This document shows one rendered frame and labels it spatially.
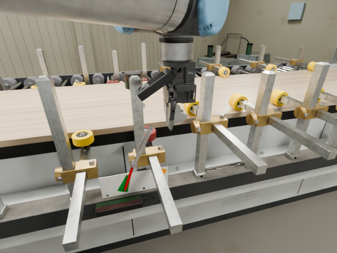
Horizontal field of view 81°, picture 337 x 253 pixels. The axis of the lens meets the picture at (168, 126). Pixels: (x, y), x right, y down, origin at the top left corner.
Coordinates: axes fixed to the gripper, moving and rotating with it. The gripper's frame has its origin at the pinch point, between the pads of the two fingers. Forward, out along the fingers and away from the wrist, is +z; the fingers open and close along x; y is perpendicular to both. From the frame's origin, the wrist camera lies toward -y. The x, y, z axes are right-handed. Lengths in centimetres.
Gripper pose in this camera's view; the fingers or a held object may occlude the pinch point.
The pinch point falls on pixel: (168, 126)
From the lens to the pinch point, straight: 62.7
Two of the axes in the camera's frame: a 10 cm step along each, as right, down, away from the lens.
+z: 0.0, 8.9, 4.6
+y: 9.7, -1.1, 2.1
